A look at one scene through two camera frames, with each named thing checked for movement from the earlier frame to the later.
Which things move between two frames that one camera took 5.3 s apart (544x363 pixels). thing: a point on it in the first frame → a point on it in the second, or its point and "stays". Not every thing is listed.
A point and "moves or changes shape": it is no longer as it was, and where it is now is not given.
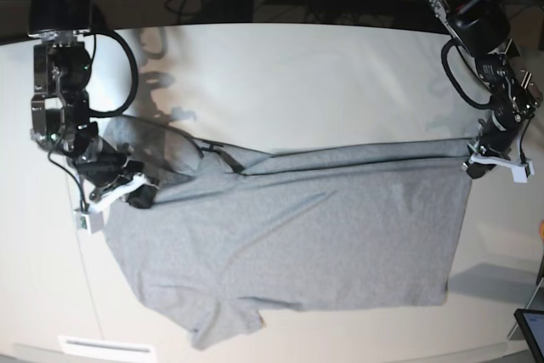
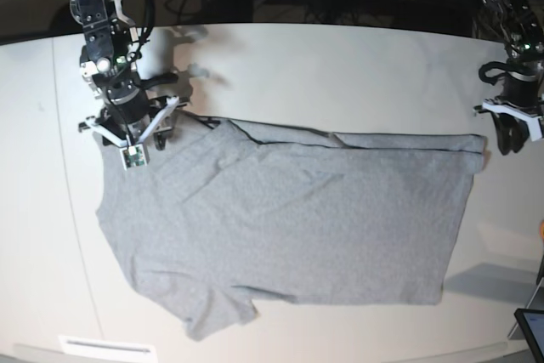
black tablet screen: [531, 323] stays
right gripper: [494, 140] → [521, 91]
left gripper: [103, 163] → [128, 112]
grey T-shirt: [234, 235] moves or changes shape
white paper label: [106, 348] stays
